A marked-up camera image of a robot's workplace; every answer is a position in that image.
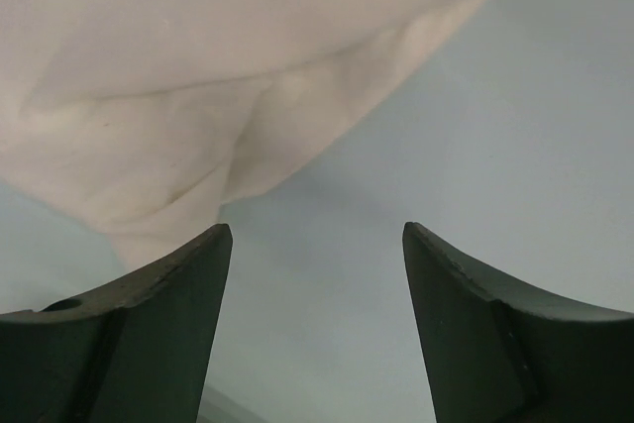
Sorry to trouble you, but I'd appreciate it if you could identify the cream white t shirt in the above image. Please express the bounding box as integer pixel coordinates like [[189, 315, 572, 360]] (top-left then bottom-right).
[[1, 0, 485, 268]]

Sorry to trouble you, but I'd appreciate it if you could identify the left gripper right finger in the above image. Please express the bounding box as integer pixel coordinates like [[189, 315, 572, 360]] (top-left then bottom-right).
[[402, 223, 633, 422]]

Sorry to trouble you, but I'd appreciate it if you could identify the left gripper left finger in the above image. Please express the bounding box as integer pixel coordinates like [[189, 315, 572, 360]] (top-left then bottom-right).
[[1, 225, 233, 422]]

